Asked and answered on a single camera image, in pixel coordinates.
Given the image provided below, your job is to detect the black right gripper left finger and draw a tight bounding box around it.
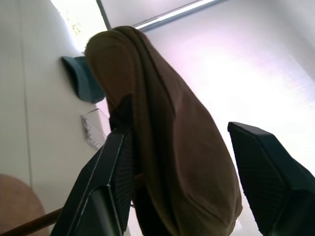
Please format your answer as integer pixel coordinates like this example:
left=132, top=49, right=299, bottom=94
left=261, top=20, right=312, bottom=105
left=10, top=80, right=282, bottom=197
left=50, top=127, right=135, bottom=236

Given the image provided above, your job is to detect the grey window frame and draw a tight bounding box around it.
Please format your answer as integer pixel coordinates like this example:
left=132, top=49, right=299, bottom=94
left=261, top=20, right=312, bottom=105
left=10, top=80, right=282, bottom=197
left=95, top=0, right=215, bottom=31

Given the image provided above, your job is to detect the wooden hat stand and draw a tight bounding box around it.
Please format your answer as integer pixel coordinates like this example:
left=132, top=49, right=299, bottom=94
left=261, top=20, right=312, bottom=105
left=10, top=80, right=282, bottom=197
left=0, top=173, right=145, bottom=236

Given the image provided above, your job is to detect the teal hat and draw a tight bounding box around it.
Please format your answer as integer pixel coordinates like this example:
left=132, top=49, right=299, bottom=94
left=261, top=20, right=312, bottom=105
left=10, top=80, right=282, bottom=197
left=61, top=56, right=106, bottom=104

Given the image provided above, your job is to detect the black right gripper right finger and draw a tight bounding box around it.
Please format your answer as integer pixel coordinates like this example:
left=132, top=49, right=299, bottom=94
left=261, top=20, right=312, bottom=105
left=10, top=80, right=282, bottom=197
left=227, top=121, right=315, bottom=236

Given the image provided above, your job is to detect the brown cap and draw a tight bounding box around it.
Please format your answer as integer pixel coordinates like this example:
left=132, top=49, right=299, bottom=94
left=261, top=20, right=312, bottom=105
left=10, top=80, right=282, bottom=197
left=84, top=25, right=244, bottom=236

